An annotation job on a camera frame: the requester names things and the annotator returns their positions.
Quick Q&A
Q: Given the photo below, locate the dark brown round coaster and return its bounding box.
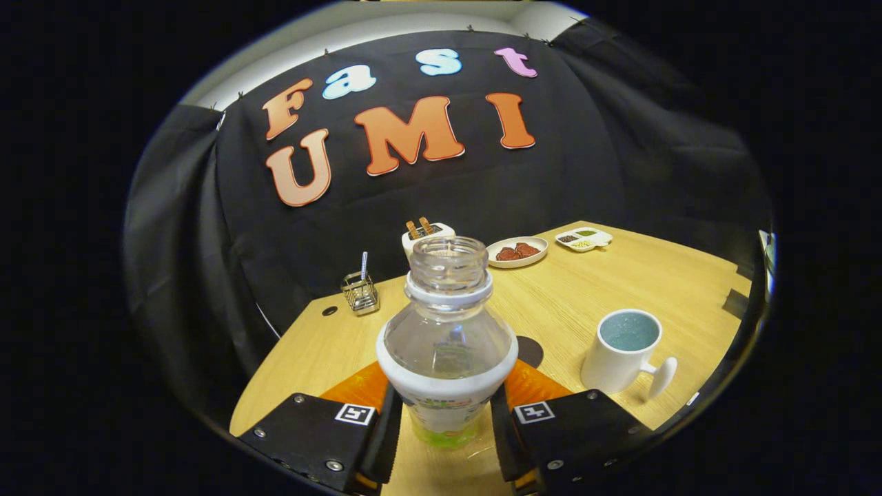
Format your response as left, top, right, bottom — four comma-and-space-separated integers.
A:
515, 335, 544, 369

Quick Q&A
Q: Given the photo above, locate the wooden table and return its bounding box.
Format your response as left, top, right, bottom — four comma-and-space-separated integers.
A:
229, 220, 753, 496

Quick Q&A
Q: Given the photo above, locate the white cup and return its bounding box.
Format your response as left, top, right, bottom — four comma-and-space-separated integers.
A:
580, 309, 678, 400

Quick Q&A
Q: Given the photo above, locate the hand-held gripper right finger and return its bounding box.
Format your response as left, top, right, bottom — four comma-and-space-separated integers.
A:
491, 358, 652, 493

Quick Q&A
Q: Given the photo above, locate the black backdrop cloth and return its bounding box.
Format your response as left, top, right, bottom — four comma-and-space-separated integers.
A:
124, 17, 772, 414

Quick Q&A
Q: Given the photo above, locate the white cable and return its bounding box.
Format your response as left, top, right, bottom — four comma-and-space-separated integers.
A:
254, 302, 282, 340

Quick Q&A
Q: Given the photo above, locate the white toaster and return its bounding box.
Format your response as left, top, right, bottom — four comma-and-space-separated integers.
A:
402, 218, 456, 261

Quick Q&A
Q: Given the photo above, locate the white divided dish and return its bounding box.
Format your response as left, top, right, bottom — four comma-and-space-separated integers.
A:
555, 227, 613, 253

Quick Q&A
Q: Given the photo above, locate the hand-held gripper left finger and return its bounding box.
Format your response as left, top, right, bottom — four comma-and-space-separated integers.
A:
238, 360, 404, 493

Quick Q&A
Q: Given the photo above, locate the wire mesh utensil holder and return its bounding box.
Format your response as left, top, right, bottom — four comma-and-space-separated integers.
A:
341, 271, 380, 316

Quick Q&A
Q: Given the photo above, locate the white round plate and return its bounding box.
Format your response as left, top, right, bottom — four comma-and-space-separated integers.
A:
486, 236, 549, 269

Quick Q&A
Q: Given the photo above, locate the clear plastic juice bottle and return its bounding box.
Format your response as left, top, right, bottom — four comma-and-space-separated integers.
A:
376, 236, 519, 450

